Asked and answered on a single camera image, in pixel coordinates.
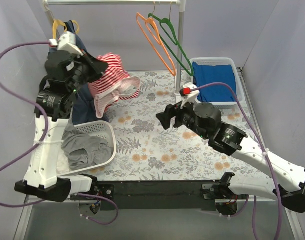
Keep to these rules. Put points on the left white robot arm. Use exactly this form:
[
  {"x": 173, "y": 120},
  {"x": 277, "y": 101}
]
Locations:
[{"x": 52, "y": 114}]

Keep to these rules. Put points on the white basket right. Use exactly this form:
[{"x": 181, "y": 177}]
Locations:
[{"x": 214, "y": 61}]

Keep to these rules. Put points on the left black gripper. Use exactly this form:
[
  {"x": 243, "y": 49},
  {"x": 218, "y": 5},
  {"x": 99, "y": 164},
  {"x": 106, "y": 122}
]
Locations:
[{"x": 86, "y": 66}]

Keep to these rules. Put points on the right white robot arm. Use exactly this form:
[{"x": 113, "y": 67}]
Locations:
[{"x": 285, "y": 179}]

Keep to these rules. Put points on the red white striped tank top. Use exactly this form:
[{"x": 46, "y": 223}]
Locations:
[{"x": 116, "y": 84}]

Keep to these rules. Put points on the yellow hanger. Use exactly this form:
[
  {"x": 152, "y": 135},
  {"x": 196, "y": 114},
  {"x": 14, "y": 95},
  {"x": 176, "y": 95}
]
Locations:
[{"x": 57, "y": 23}]

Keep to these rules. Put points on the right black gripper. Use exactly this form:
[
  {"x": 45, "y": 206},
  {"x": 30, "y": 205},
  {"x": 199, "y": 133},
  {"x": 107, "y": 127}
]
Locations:
[{"x": 172, "y": 114}]

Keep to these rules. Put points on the grey garment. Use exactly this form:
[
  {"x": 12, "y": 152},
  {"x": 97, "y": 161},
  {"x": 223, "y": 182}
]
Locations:
[{"x": 84, "y": 151}]

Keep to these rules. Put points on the green hanger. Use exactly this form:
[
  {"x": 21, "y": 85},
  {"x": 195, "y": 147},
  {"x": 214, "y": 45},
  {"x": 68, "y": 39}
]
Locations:
[{"x": 168, "y": 28}]

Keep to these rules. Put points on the white laundry basket left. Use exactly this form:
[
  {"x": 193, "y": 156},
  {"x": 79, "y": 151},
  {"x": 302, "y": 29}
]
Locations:
[{"x": 100, "y": 129}]

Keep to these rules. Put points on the white clothes rack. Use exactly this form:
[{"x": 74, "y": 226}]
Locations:
[{"x": 181, "y": 6}]

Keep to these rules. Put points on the floral table mat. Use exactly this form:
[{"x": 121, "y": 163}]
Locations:
[{"x": 145, "y": 151}]

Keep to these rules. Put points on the orange hanger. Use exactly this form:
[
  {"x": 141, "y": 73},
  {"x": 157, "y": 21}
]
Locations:
[{"x": 151, "y": 32}]

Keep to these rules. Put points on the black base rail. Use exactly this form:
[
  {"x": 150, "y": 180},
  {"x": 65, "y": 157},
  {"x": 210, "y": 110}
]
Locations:
[{"x": 164, "y": 195}]

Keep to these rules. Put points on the blue folded cloth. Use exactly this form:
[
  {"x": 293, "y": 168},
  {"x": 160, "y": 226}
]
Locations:
[{"x": 206, "y": 74}]

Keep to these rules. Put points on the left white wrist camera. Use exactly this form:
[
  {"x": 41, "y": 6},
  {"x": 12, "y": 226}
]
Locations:
[{"x": 67, "y": 42}]

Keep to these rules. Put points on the navy blue tank top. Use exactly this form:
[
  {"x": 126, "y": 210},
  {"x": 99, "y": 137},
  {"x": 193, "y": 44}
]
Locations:
[{"x": 84, "y": 109}]

